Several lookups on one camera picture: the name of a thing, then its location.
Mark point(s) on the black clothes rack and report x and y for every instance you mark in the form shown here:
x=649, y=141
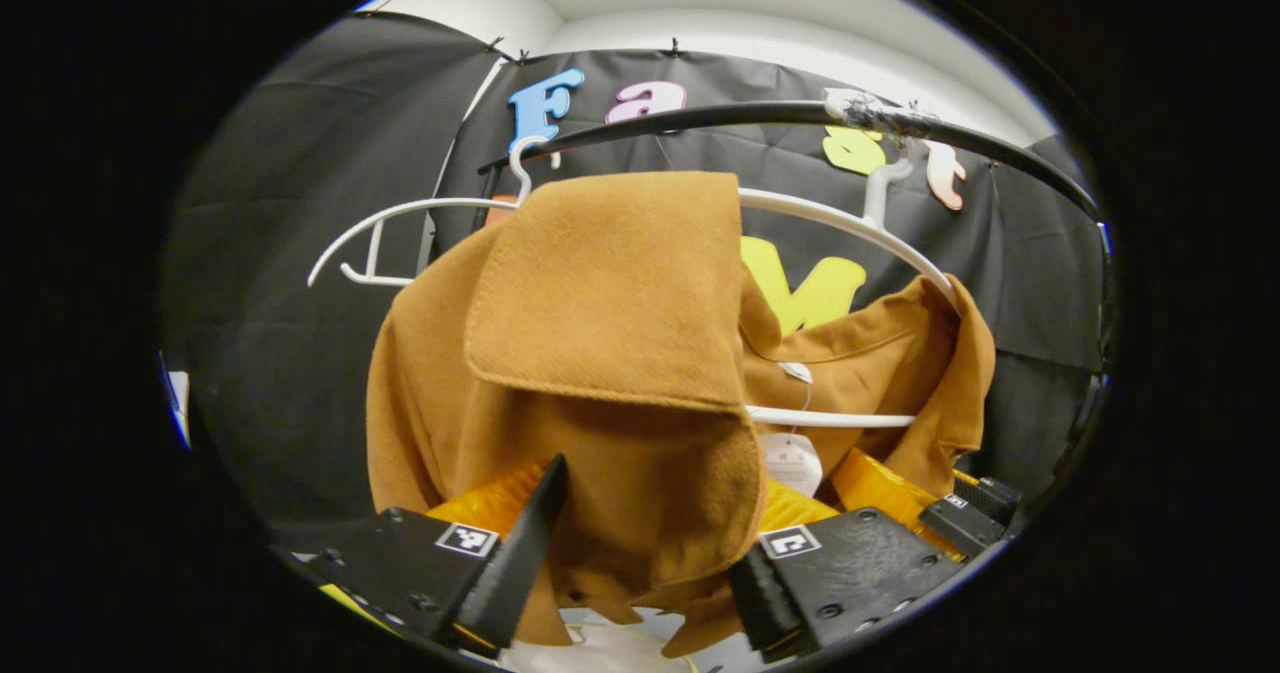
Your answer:
x=750, y=113

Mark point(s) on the white laundry hamper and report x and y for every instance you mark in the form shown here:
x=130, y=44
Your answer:
x=600, y=653

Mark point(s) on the bare white plastic hanger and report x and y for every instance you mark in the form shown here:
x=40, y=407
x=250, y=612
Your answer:
x=440, y=204

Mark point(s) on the white plastic clothes hanger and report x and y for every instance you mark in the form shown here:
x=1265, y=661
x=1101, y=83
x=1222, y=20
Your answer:
x=850, y=221

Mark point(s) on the brown shirt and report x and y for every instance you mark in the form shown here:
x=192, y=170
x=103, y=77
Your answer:
x=620, y=303

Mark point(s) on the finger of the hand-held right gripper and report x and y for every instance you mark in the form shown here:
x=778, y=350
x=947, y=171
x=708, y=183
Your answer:
x=960, y=523

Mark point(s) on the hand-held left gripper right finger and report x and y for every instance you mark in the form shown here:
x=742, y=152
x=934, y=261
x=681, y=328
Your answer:
x=765, y=608

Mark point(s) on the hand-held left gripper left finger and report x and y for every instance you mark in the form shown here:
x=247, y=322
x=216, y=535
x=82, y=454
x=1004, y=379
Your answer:
x=520, y=553

